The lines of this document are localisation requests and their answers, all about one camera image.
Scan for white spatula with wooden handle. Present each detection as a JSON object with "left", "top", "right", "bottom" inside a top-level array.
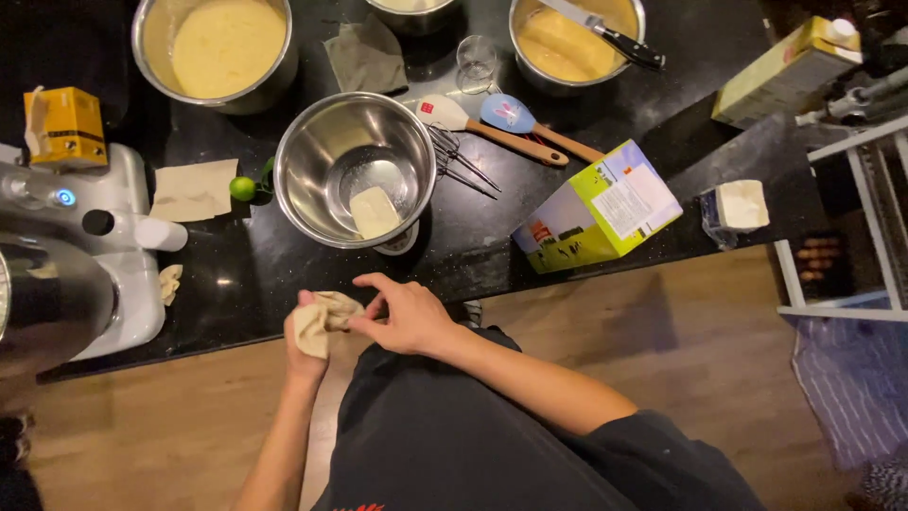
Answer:
[{"left": 414, "top": 94, "right": 570, "bottom": 168}]

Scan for clear glass measuring cup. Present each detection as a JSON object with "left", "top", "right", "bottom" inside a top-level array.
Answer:
[{"left": 455, "top": 35, "right": 502, "bottom": 96}]

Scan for metal mixer beaters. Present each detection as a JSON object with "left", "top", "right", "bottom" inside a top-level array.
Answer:
[{"left": 428, "top": 125, "right": 503, "bottom": 201}]

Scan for grey-brown paper towel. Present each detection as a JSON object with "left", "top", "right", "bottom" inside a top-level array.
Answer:
[{"left": 323, "top": 13, "right": 410, "bottom": 95}]

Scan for empty steel mixing bowl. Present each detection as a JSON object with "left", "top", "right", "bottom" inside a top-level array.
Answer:
[{"left": 273, "top": 91, "right": 438, "bottom": 250}]

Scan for yellow cream carton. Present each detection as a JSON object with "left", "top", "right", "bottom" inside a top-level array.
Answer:
[{"left": 711, "top": 16, "right": 864, "bottom": 132}]

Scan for white kitchen scale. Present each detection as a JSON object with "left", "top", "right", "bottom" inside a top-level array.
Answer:
[{"left": 372, "top": 219, "right": 421, "bottom": 256}]

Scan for steel bowl with yellow batter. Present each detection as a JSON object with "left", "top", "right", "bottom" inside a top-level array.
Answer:
[{"left": 508, "top": 0, "right": 647, "bottom": 97}]

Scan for person's black apron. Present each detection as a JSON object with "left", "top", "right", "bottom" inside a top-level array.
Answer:
[{"left": 311, "top": 325, "right": 768, "bottom": 511}]

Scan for tray of baked pastries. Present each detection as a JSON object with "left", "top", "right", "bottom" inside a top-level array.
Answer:
[{"left": 791, "top": 233, "right": 856, "bottom": 302}]

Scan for steel stand mixer bowl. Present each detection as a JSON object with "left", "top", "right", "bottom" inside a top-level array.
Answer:
[{"left": 0, "top": 233, "right": 119, "bottom": 379}]

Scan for small steel bowl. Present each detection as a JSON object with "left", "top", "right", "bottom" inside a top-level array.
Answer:
[{"left": 365, "top": 0, "right": 463, "bottom": 36}]

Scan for person's right hand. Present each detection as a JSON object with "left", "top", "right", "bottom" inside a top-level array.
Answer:
[{"left": 346, "top": 273, "right": 462, "bottom": 357}]

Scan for dark furry item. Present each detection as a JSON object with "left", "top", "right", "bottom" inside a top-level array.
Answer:
[{"left": 0, "top": 413, "right": 45, "bottom": 511}]

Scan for steel bowl with pale batter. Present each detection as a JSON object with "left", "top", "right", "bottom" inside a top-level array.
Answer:
[{"left": 131, "top": 0, "right": 299, "bottom": 116}]

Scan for green and white carton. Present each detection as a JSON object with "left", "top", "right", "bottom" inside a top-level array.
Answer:
[{"left": 511, "top": 138, "right": 685, "bottom": 275}]

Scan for patterned fabric item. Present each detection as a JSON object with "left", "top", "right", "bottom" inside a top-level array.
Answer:
[{"left": 858, "top": 454, "right": 908, "bottom": 511}]

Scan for butter block in wrapper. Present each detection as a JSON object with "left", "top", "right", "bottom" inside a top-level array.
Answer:
[{"left": 698, "top": 179, "right": 771, "bottom": 251}]

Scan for person's left hand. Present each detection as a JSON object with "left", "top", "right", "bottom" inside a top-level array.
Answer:
[{"left": 284, "top": 290, "right": 332, "bottom": 380}]

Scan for flat beige paper towel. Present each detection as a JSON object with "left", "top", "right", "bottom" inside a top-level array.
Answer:
[{"left": 149, "top": 158, "right": 241, "bottom": 224}]

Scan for butter piece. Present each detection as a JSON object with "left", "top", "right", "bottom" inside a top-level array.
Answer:
[{"left": 349, "top": 186, "right": 403, "bottom": 241}]

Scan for brown paper towel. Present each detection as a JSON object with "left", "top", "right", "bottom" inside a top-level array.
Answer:
[{"left": 293, "top": 290, "right": 367, "bottom": 360}]

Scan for white metal rack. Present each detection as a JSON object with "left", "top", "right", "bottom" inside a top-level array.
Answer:
[{"left": 773, "top": 114, "right": 908, "bottom": 324}]

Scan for white stand mixer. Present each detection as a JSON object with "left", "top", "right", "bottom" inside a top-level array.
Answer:
[{"left": 0, "top": 142, "right": 190, "bottom": 363}]

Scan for black-handled kitchen knife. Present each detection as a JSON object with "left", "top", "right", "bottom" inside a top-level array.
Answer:
[{"left": 538, "top": 0, "right": 667, "bottom": 72}]

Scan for yellow orange box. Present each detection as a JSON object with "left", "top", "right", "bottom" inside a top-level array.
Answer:
[{"left": 23, "top": 86, "right": 109, "bottom": 171}]

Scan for blue spatula with wooden handle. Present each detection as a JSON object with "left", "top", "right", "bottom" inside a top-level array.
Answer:
[{"left": 480, "top": 93, "right": 606, "bottom": 165}]

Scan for striped purple cloth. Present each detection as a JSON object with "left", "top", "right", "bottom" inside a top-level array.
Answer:
[{"left": 789, "top": 312, "right": 908, "bottom": 473}]

